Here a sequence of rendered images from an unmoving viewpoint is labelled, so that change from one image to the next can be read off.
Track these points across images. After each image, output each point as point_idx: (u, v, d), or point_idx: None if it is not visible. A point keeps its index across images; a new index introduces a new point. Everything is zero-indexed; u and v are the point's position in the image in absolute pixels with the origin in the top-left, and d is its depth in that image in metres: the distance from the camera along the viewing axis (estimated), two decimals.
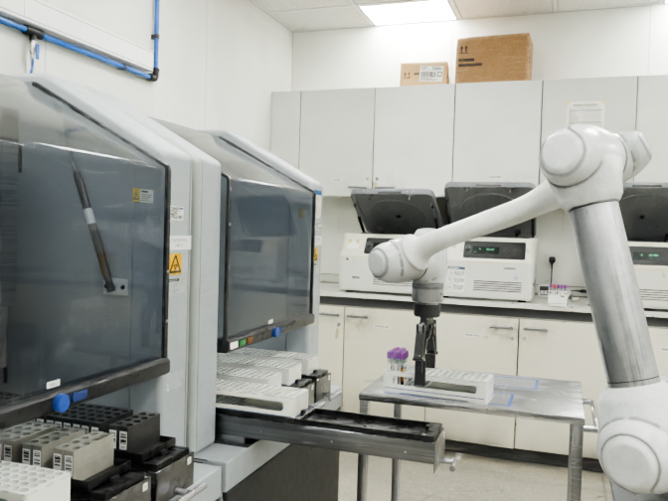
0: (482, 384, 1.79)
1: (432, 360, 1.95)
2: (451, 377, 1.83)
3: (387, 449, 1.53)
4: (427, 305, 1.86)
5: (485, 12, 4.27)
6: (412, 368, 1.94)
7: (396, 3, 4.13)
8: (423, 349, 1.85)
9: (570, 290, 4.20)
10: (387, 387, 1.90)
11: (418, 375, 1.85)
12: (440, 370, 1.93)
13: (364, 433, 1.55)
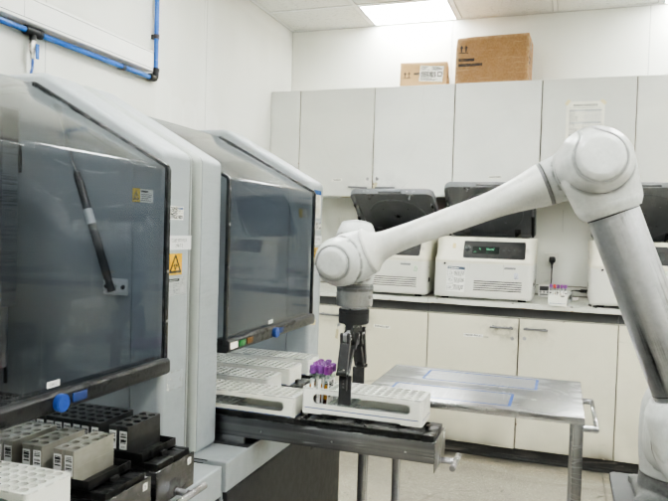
0: (417, 404, 1.52)
1: (361, 374, 1.67)
2: (382, 395, 1.56)
3: (387, 449, 1.53)
4: (354, 310, 1.58)
5: (485, 12, 4.27)
6: (337, 383, 1.66)
7: (396, 3, 4.13)
8: (349, 362, 1.57)
9: (570, 290, 4.20)
10: (307, 407, 1.61)
11: (343, 393, 1.57)
12: (370, 386, 1.66)
13: (364, 433, 1.55)
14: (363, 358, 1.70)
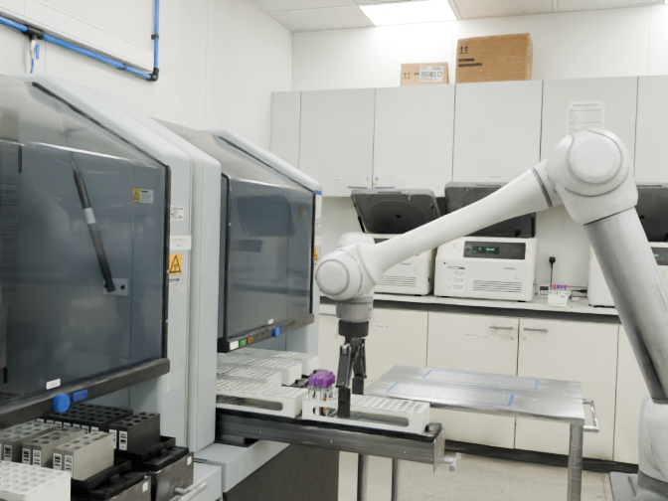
0: (416, 416, 1.52)
1: (361, 385, 1.67)
2: (381, 408, 1.56)
3: (387, 449, 1.53)
4: (354, 323, 1.58)
5: (485, 12, 4.27)
6: (336, 395, 1.67)
7: (396, 3, 4.13)
8: (348, 375, 1.57)
9: (570, 290, 4.20)
10: (306, 418, 1.61)
11: (342, 405, 1.57)
12: (369, 398, 1.66)
13: (364, 433, 1.55)
14: (363, 370, 1.71)
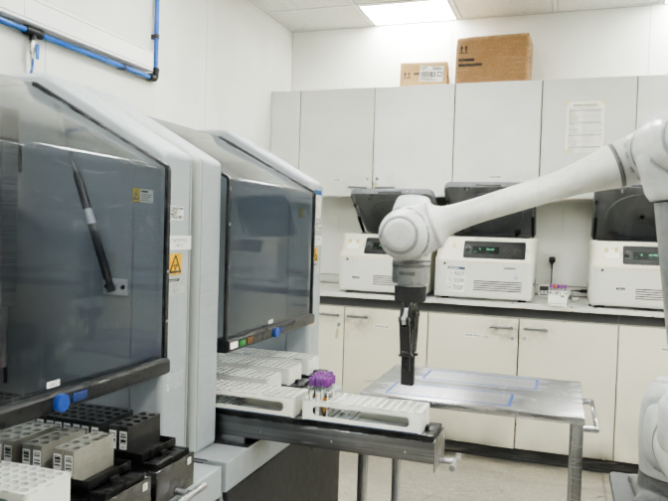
0: (416, 416, 1.52)
1: (404, 362, 1.58)
2: (381, 408, 1.56)
3: (387, 449, 1.53)
4: None
5: (485, 12, 4.27)
6: (336, 395, 1.67)
7: (396, 3, 4.13)
8: None
9: (570, 290, 4.20)
10: (306, 418, 1.61)
11: (409, 372, 1.59)
12: (369, 398, 1.66)
13: (364, 433, 1.55)
14: (404, 351, 1.55)
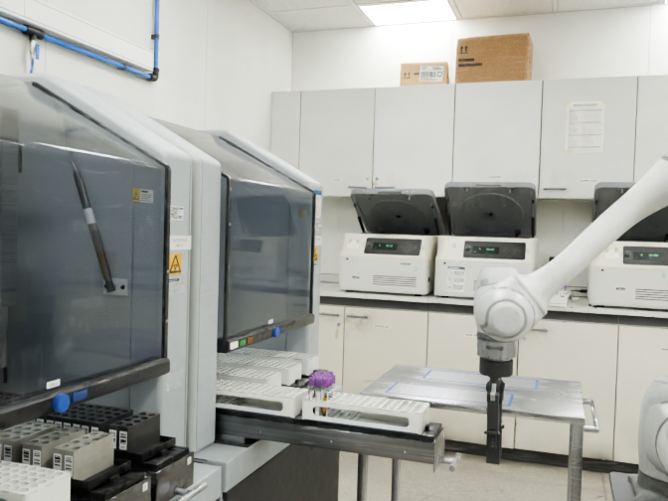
0: (416, 416, 1.52)
1: (489, 439, 1.51)
2: (381, 408, 1.56)
3: (387, 449, 1.53)
4: None
5: (485, 12, 4.27)
6: (336, 395, 1.67)
7: (396, 3, 4.13)
8: None
9: (570, 290, 4.20)
10: (306, 418, 1.61)
11: None
12: (369, 398, 1.66)
13: (364, 433, 1.55)
14: (491, 429, 1.47)
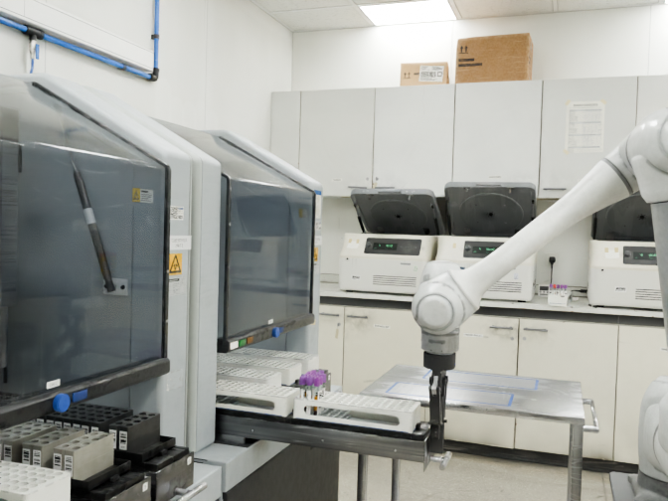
0: (406, 415, 1.53)
1: (433, 429, 1.56)
2: (372, 407, 1.57)
3: (378, 448, 1.54)
4: None
5: (485, 12, 4.27)
6: (328, 394, 1.67)
7: (396, 3, 4.13)
8: None
9: (570, 290, 4.20)
10: (297, 417, 1.62)
11: (438, 439, 1.57)
12: (361, 397, 1.67)
13: (355, 431, 1.56)
14: (433, 419, 1.53)
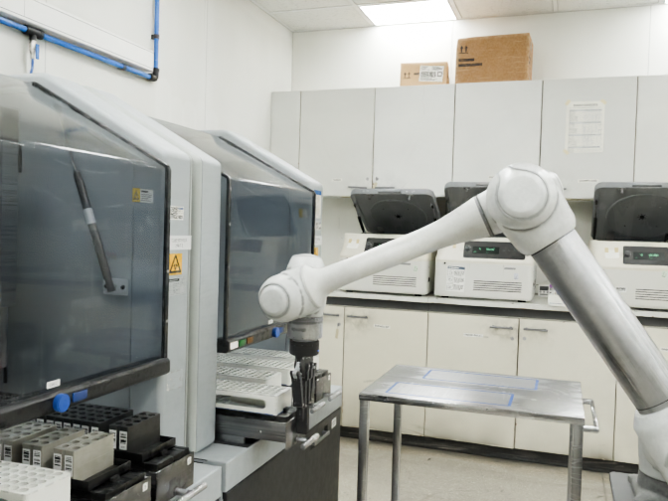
0: (271, 398, 1.64)
1: (299, 412, 1.68)
2: (242, 391, 1.68)
3: (246, 429, 1.65)
4: None
5: (485, 12, 4.27)
6: None
7: (396, 3, 4.13)
8: None
9: None
10: None
11: (304, 420, 1.68)
12: (239, 383, 1.78)
13: (226, 415, 1.67)
14: (296, 403, 1.64)
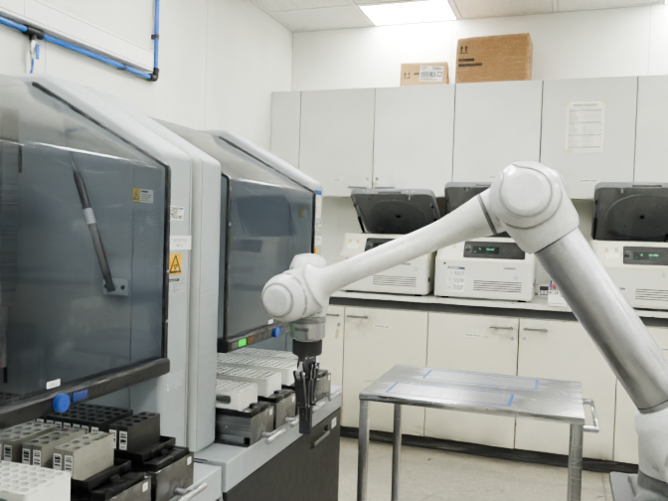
0: (236, 394, 1.68)
1: (302, 412, 1.67)
2: None
3: None
4: None
5: (485, 12, 4.27)
6: None
7: (396, 3, 4.13)
8: None
9: None
10: None
11: (307, 421, 1.67)
12: None
13: None
14: (299, 403, 1.63)
